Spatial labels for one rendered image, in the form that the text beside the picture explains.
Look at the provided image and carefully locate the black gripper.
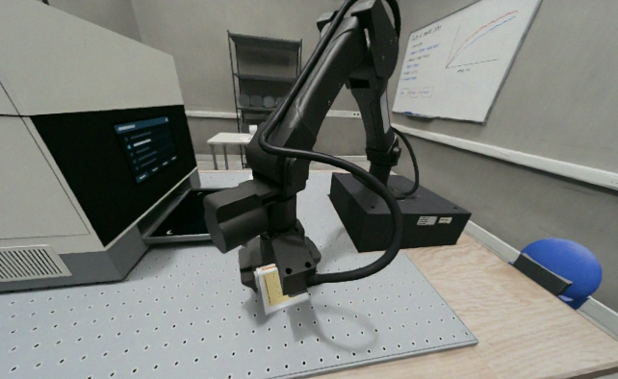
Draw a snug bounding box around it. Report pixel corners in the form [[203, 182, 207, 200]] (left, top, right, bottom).
[[238, 223, 322, 292]]

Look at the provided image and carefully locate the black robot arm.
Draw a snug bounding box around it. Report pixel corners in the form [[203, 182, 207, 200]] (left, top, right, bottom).
[[203, 0, 406, 297]]

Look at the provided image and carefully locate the grey lab imager with drawer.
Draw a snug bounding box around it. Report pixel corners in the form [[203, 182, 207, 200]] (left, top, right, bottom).
[[0, 0, 230, 291]]

